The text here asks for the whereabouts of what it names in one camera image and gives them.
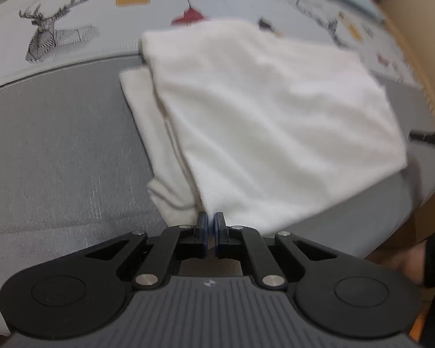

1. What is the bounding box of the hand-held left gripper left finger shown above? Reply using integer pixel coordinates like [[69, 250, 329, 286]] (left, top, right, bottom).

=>
[[85, 212, 208, 290]]

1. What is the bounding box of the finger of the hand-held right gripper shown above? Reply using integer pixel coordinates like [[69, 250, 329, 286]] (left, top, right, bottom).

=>
[[408, 128, 435, 150]]

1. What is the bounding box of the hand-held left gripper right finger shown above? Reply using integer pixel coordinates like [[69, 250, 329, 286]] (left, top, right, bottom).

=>
[[214, 212, 340, 290]]

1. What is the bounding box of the white garment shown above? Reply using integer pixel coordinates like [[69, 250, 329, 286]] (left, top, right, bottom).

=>
[[119, 18, 409, 237]]

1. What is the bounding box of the wooden bed frame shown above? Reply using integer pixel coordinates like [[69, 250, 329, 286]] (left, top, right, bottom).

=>
[[376, 0, 435, 136]]

